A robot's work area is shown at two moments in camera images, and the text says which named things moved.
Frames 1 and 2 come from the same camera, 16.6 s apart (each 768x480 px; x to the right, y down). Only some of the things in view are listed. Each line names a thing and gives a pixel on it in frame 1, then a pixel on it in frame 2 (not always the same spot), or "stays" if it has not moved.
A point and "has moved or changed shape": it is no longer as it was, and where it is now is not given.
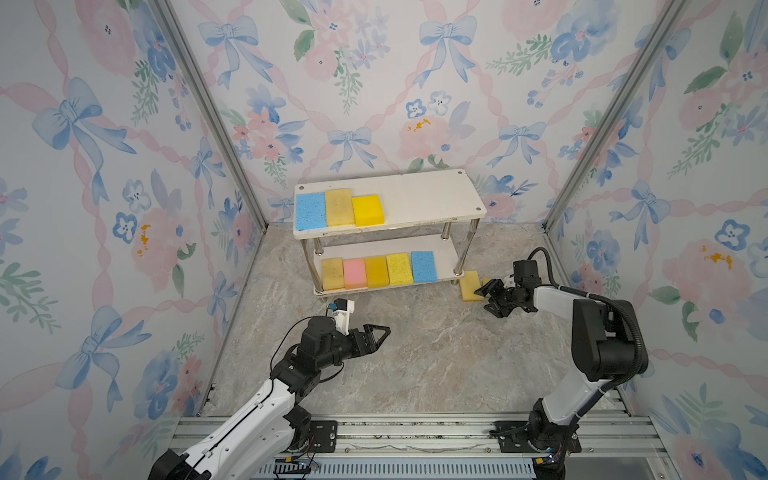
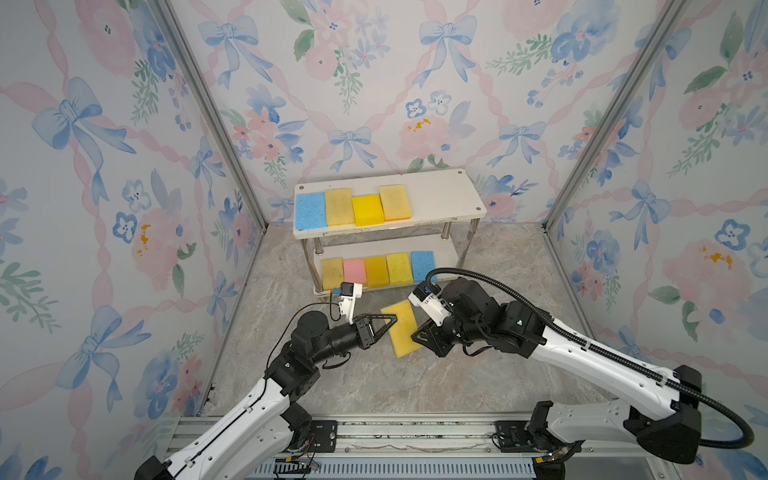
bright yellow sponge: [368, 211] stays
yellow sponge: [333, 274] stays
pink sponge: [355, 273] stays
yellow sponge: [339, 207] stays
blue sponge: [310, 211] stays
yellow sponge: [399, 269] stays
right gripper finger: [490, 288] to [424, 335]
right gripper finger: [500, 309] to [440, 347]
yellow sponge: [469, 284] has moved or changed shape
